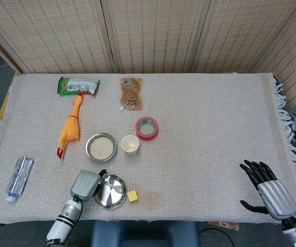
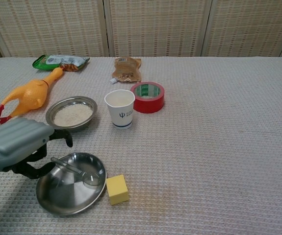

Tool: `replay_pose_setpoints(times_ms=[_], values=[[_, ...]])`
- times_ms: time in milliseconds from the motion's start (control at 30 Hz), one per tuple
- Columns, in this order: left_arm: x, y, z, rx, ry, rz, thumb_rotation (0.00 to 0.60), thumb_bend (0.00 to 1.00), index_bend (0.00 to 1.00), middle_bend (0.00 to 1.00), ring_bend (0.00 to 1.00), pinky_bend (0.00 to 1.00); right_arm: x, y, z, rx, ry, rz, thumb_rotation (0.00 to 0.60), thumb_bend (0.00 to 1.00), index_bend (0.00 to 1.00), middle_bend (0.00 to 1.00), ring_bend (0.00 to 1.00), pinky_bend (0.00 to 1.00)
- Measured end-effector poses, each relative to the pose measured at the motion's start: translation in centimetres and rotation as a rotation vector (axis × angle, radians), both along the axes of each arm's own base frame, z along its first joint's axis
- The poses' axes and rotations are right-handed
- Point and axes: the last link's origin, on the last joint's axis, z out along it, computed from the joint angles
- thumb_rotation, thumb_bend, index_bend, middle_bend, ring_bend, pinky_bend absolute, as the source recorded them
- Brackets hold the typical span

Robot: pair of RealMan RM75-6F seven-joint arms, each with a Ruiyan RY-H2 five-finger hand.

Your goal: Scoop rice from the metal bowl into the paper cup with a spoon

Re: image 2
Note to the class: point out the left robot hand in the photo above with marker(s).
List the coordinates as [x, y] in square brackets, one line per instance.
[15, 139]

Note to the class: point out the metal spoon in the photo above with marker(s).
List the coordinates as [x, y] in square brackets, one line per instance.
[69, 168]

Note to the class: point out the steel bowl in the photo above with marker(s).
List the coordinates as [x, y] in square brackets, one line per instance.
[57, 107]

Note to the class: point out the white paper cup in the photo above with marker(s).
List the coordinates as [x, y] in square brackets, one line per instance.
[122, 115]

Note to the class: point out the yellow rubber chicken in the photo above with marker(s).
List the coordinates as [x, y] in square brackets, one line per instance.
[30, 94]

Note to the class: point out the shallow steel plate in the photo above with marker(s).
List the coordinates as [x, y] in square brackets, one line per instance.
[64, 195]

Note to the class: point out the green snack bag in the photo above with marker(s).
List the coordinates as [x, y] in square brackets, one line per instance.
[55, 61]

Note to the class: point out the yellow cube block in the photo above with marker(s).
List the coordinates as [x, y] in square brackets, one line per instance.
[117, 189]

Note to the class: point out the brown spout pouch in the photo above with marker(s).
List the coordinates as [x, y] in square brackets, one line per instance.
[127, 69]

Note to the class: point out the red tape roll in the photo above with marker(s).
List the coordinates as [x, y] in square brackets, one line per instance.
[150, 104]

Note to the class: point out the woven bamboo folding screen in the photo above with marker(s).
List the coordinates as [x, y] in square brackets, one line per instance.
[155, 27]

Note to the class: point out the white woven tablecloth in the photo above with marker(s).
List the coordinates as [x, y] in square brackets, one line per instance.
[204, 147]

